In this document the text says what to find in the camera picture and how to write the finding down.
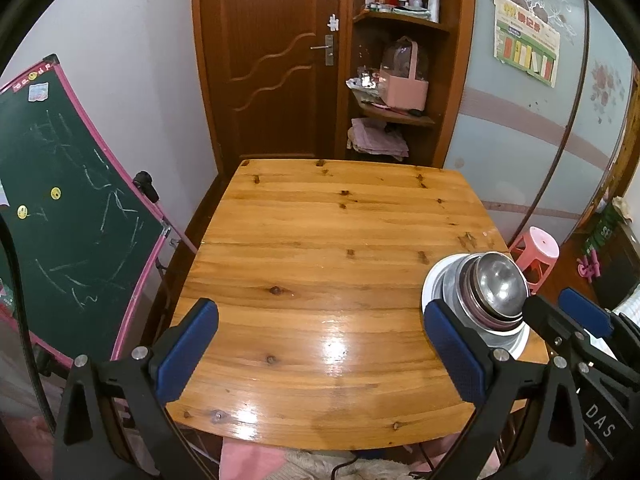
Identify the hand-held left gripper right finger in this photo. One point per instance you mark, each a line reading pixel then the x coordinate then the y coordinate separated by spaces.
pixel 455 355

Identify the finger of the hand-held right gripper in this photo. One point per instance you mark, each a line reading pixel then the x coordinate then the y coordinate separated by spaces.
pixel 545 320
pixel 582 307

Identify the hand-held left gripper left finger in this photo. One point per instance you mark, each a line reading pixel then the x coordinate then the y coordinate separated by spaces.
pixel 187 345

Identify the small steel bowl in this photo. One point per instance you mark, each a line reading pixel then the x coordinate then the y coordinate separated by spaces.
pixel 500 285

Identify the pink-sided steel bowl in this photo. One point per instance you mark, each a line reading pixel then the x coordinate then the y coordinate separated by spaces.
pixel 469 295

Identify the large steel bowl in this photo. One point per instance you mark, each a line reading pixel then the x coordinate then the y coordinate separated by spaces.
pixel 455 285

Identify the large white plate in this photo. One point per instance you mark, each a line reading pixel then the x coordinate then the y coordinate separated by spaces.
pixel 430 285

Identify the pink toy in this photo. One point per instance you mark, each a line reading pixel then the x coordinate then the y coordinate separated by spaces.
pixel 587 266

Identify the white striped cloth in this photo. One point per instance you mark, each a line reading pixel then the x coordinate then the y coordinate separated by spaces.
pixel 630 302

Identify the dark wooden cabinet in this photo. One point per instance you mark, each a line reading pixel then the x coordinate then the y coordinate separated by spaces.
pixel 620 265

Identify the green packet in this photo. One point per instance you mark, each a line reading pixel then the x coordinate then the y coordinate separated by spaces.
pixel 602 232

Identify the pink plastic stool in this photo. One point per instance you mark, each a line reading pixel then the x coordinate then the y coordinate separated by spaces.
pixel 537 242

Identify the pink easel leg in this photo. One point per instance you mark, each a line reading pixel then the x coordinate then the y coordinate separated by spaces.
pixel 175 227

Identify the pink garment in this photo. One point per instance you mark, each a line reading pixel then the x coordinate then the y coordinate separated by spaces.
pixel 255 462

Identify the black easel knob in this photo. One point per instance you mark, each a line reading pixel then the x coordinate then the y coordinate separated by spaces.
pixel 145 185

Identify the frosted sliding door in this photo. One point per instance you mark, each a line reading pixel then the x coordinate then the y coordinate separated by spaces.
pixel 500 160

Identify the fluffy beige garment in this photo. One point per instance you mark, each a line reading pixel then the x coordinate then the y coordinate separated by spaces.
pixel 310 467

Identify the yellow smiley magnet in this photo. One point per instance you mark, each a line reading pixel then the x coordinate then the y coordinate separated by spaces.
pixel 56 192
pixel 22 211

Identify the folded pink cloths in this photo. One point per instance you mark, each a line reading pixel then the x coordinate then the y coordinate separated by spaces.
pixel 375 140

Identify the brown wooden shelf cabinet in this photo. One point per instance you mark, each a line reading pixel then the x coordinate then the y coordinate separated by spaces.
pixel 457 85

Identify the pink basket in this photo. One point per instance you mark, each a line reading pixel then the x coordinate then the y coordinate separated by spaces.
pixel 405 95

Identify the pile of small shelf clutter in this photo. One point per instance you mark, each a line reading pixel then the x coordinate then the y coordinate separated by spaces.
pixel 362 82

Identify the pale square sticker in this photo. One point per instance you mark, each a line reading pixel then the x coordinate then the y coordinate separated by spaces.
pixel 38 92

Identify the clear plastic cover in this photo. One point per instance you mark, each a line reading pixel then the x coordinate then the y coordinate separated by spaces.
pixel 395 60

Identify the brown wooden door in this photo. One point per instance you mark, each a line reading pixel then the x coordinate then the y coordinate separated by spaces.
pixel 265 25

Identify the tall white bottle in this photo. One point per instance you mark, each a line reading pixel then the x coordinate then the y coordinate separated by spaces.
pixel 434 5

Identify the cluster of small bottles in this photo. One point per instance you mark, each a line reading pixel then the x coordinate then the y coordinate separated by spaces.
pixel 395 0

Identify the white door hook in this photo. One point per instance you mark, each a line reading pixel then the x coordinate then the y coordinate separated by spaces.
pixel 333 22

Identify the green chalkboard with pink frame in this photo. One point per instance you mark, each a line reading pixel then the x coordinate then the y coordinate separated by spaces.
pixel 75 230

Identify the wall poster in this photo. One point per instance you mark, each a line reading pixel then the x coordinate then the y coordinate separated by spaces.
pixel 525 40

